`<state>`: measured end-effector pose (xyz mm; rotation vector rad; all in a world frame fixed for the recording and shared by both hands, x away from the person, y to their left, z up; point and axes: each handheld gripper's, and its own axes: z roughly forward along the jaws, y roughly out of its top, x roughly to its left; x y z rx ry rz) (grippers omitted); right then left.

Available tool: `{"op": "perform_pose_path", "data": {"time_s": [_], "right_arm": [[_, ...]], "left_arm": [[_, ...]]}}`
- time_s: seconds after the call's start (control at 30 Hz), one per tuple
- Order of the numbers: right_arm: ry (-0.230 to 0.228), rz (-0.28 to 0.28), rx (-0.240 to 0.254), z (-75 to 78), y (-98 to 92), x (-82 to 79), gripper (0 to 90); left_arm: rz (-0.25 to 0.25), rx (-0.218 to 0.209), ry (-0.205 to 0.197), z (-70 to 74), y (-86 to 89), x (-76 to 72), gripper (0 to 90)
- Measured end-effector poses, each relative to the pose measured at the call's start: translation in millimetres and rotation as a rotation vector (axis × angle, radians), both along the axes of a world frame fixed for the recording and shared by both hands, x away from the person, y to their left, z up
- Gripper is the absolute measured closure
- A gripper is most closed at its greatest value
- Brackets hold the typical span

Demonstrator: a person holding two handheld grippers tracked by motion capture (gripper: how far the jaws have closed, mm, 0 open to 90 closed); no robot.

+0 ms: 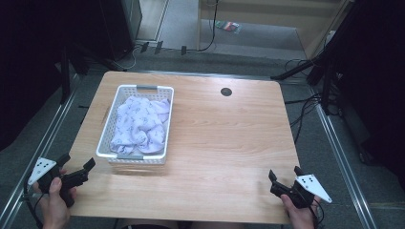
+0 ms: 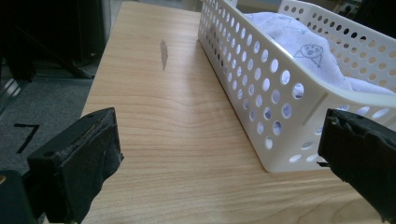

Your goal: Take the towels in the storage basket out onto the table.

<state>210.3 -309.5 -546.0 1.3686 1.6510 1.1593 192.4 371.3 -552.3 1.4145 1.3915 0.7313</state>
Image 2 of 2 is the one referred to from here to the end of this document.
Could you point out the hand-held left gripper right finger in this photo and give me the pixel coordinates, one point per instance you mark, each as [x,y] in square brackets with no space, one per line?
[364,149]

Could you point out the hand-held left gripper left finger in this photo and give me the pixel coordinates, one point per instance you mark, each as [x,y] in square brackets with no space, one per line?
[74,168]

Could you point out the white printed cloth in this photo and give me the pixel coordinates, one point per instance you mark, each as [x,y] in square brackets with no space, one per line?
[308,49]

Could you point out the white perforated plastic basket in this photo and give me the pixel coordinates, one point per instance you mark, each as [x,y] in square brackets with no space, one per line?
[249,77]

